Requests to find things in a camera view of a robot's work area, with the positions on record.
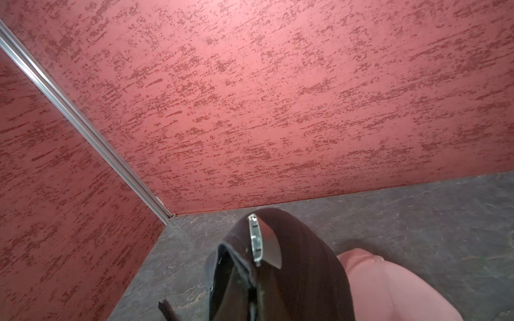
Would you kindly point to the grey baseball cap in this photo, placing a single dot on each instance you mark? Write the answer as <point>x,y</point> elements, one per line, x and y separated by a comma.
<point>271,266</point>

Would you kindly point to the left rear aluminium corner post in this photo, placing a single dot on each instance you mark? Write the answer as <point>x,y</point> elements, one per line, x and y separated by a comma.
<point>25,61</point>

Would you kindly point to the pink baseball cap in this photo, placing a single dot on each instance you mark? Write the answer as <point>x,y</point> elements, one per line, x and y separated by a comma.
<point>382,290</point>

